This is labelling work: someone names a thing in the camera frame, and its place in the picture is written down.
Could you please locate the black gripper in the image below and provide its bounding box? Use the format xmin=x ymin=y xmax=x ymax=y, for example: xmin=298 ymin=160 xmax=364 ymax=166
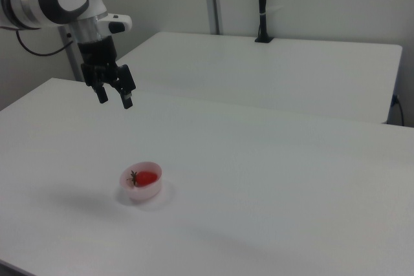
xmin=76 ymin=36 xmax=136 ymax=110

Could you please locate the red cylindrical object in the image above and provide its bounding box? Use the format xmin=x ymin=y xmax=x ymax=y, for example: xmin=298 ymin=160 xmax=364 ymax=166
xmin=128 ymin=170 xmax=158 ymax=187

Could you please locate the small pink plastic bowl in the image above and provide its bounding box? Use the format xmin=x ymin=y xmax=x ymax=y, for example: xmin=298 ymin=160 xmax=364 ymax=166
xmin=119 ymin=160 xmax=163 ymax=202

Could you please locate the white side table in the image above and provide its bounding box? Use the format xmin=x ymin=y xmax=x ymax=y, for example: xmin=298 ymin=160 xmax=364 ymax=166
xmin=115 ymin=31 xmax=404 ymax=125

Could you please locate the grey metal frame post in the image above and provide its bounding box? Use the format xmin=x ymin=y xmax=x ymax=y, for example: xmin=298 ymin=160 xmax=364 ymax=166
xmin=57 ymin=26 xmax=82 ymax=82

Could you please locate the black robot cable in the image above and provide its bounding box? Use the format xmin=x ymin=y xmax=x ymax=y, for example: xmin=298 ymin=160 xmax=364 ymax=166
xmin=15 ymin=28 xmax=74 ymax=57

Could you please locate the black camera pole with base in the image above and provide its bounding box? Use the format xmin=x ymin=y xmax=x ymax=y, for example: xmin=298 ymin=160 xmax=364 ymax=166
xmin=254 ymin=0 xmax=276 ymax=44

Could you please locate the black power cable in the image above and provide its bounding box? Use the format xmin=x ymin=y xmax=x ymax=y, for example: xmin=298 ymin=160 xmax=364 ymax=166
xmin=392 ymin=94 xmax=406 ymax=127

